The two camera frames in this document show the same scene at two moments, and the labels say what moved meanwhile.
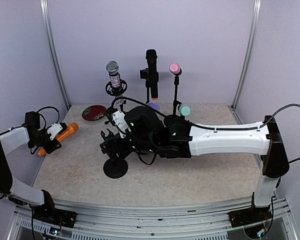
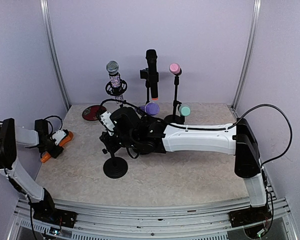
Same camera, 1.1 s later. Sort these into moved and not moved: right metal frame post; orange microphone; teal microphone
Moved: orange microphone
Not moved: right metal frame post; teal microphone
